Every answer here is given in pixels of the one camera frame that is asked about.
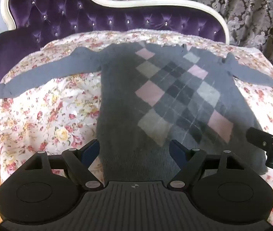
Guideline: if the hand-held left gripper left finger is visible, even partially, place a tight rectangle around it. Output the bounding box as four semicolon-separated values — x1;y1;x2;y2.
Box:
25;139;106;190

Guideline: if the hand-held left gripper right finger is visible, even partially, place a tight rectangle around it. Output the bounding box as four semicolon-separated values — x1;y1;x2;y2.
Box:
167;139;245;189

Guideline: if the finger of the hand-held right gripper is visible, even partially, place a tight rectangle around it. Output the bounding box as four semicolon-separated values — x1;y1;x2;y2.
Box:
246;127;273;150

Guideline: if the grey argyle sweater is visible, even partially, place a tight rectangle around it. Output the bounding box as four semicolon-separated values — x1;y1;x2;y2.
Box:
0;41;273;176

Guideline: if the floral blanket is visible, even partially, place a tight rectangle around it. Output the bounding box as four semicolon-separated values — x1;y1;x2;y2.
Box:
0;28;273;224

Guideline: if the purple tufted sofa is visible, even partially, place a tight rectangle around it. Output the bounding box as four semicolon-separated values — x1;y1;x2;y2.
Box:
0;0;230;106

